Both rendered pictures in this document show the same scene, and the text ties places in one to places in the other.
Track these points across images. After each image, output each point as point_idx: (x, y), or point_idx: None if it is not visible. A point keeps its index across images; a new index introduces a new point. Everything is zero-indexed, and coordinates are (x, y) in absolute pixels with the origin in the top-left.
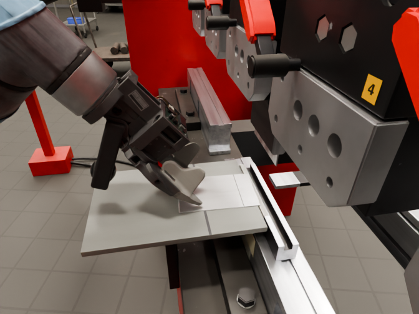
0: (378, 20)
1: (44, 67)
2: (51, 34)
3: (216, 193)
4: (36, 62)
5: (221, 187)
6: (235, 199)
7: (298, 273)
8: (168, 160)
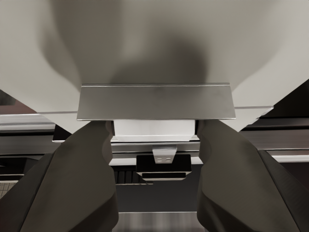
0: None
1: None
2: None
3: (148, 124)
4: None
5: (163, 127)
6: (130, 133)
7: (48, 124)
8: (197, 200)
